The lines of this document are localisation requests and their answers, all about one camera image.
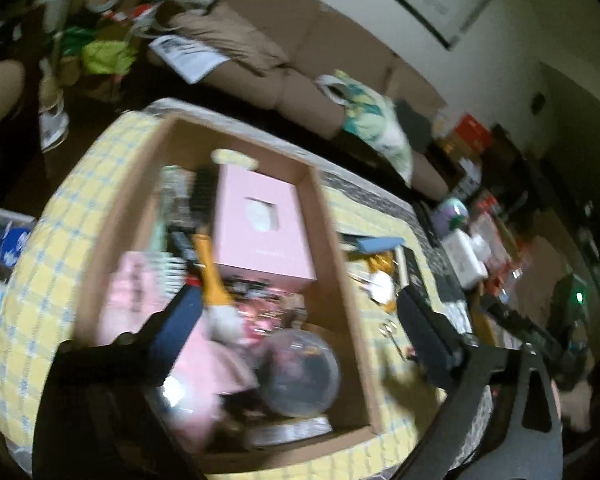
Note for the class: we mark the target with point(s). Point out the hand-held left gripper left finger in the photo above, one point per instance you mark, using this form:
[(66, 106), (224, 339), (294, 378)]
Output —
[(177, 322)]

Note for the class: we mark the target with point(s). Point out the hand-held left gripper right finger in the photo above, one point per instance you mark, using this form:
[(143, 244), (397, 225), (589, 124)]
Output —
[(422, 327)]

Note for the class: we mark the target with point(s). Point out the brown cardboard box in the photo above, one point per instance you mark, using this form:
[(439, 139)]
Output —
[(332, 260)]

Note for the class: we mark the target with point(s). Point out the person's right hand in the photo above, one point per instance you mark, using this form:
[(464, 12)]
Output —
[(575, 410)]

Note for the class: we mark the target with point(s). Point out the pink packet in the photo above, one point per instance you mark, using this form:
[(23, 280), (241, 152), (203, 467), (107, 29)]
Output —
[(130, 295)]

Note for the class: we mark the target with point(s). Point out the white box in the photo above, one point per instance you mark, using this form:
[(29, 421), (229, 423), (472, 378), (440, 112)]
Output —
[(462, 260)]

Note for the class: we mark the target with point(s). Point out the flat blue item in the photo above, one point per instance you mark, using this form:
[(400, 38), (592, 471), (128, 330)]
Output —
[(380, 244)]

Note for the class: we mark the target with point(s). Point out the pink square box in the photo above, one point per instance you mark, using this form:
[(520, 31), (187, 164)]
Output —
[(260, 255)]

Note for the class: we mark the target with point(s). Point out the purple green bottle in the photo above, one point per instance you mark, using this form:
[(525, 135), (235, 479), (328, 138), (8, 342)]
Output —
[(450, 214)]

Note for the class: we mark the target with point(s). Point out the black hairbrush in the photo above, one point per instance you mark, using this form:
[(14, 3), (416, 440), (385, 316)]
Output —
[(203, 200)]

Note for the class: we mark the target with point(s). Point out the clear plastic dome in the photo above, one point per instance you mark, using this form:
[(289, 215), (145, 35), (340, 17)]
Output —
[(300, 375)]

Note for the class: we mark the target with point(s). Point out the yellow plaid cloth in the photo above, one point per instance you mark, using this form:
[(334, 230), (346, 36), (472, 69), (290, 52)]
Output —
[(55, 240)]

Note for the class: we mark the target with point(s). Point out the red box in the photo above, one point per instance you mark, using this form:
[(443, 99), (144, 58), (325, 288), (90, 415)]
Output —
[(472, 132)]

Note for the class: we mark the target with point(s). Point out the floral pillow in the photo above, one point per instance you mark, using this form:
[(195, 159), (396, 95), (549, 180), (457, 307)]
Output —
[(375, 120)]

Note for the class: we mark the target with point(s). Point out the white printed paper sheet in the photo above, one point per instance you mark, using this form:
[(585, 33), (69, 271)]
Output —
[(185, 57)]

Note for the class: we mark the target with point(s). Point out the yellow green bag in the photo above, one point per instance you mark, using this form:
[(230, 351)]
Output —
[(105, 57)]

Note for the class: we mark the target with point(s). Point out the brown pillow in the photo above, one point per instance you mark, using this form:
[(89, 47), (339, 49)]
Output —
[(230, 35)]

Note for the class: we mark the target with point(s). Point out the brown sofa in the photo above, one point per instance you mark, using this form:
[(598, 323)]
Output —
[(325, 45)]

